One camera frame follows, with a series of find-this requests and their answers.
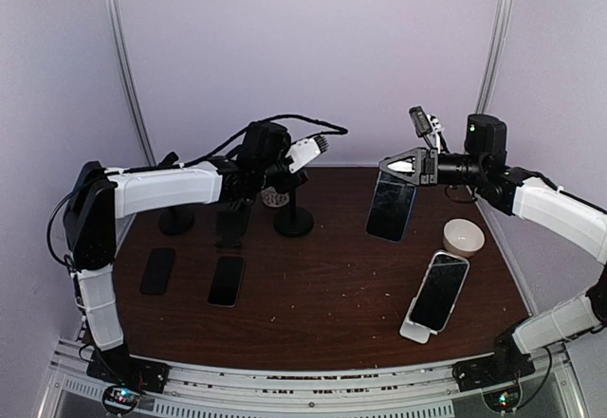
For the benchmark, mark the black smartphone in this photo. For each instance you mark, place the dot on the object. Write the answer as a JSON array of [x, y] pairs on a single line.
[[157, 272]]

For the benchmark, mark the white floral mug yellow inside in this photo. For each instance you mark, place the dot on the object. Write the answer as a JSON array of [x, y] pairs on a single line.
[[273, 199]]

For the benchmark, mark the white-cased smartphone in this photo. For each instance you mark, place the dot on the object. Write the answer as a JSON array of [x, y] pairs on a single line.
[[439, 291]]

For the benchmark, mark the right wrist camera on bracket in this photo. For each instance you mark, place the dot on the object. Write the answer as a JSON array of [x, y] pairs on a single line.
[[429, 128]]

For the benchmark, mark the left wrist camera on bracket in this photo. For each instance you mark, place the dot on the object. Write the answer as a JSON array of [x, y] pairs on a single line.
[[304, 151]]

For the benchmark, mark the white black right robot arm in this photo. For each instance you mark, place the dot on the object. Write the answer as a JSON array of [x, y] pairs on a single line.
[[519, 193]]

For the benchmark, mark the left controller circuit board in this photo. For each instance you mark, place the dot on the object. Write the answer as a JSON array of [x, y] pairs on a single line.
[[119, 400]]

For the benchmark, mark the black textured folding phone stand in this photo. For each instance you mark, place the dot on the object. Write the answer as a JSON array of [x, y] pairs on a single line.
[[231, 226]]

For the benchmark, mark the black front phone stand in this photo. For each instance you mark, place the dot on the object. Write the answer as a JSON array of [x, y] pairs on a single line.
[[293, 221]]

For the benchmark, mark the blue smartphone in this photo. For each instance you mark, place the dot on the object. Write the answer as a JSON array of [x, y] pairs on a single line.
[[391, 208]]

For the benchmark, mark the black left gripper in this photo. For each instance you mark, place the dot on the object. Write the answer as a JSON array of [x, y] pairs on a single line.
[[292, 182]]

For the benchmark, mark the black round-base phone stand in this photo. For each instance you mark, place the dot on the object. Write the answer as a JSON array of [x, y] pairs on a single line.
[[177, 220]]

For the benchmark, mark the pink-edged dark smartphone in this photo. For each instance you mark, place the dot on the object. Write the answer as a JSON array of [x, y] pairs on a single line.
[[226, 281]]

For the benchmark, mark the aluminium front rail frame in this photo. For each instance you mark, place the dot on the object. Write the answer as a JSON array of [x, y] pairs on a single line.
[[426, 390]]

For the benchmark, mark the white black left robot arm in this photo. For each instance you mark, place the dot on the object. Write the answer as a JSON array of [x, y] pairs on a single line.
[[267, 157]]

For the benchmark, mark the controller circuit board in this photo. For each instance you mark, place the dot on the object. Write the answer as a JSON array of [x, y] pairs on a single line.
[[119, 400], [502, 401]]

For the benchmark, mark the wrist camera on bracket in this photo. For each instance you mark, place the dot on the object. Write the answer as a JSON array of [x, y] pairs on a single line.
[[429, 128], [304, 151]]

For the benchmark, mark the white phone stand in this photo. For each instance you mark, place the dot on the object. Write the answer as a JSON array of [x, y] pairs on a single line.
[[419, 328]]

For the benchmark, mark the right controller circuit board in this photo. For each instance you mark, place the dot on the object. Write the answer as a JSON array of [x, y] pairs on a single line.
[[502, 401]]

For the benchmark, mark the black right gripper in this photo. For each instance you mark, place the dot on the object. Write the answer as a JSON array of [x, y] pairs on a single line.
[[426, 160]]

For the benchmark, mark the white ceramic bowl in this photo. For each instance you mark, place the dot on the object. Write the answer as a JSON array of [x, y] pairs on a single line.
[[462, 237]]

